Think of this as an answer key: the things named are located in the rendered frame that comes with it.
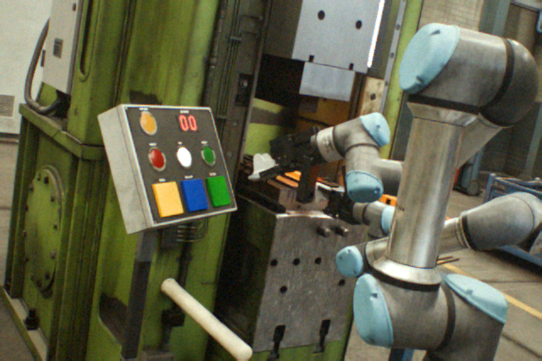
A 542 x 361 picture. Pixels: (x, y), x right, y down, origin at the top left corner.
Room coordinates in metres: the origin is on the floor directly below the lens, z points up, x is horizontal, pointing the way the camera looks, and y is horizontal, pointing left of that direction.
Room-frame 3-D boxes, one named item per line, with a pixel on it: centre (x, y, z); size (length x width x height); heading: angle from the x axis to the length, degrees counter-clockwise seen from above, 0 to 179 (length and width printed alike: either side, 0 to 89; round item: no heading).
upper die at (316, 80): (2.10, 0.00, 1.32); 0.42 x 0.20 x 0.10; 36
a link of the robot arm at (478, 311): (1.04, -0.39, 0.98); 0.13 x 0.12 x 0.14; 102
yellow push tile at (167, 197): (1.39, 0.21, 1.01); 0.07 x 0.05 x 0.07; 151
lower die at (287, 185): (2.10, 0.00, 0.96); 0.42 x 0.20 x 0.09; 36
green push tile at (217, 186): (1.56, 0.12, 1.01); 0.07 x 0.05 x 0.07; 151
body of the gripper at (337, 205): (1.82, -0.25, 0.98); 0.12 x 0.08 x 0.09; 36
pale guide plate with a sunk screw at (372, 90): (2.23, -0.30, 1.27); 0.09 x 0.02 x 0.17; 126
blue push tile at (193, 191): (1.47, 0.16, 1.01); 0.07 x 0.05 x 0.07; 151
